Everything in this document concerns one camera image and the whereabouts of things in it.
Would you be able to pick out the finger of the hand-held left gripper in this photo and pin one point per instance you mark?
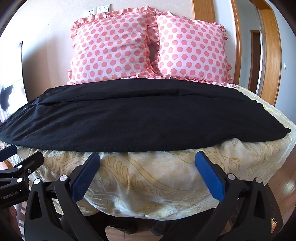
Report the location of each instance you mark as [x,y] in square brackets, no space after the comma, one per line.
[32,161]
[8,153]

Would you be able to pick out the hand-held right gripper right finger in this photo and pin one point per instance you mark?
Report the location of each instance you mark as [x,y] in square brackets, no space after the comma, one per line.
[211,177]

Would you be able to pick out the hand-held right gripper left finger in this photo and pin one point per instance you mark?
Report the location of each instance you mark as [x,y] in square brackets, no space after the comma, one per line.
[83,177]

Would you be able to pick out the black pants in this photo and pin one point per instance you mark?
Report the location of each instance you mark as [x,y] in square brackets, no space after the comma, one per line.
[143,120]

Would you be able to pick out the yellow patterned bedspread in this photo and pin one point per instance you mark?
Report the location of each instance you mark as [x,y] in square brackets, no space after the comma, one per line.
[150,183]

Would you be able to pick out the dark cloth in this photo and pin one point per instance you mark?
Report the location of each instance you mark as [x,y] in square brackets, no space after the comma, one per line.
[129,222]

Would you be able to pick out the black framed screen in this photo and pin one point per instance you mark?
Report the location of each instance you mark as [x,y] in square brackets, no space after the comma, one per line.
[12,88]

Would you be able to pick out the black box with orange label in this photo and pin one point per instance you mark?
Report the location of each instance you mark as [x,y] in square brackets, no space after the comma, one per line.
[276,213]

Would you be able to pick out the pink polka dot pillow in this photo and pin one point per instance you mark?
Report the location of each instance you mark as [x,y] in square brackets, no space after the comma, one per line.
[192,46]
[108,46]

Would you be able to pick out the white wall switch plate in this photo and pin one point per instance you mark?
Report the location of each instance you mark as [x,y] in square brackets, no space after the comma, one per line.
[100,9]

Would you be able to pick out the wooden wall panel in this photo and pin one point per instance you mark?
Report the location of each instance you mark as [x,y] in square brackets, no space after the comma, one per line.
[203,10]

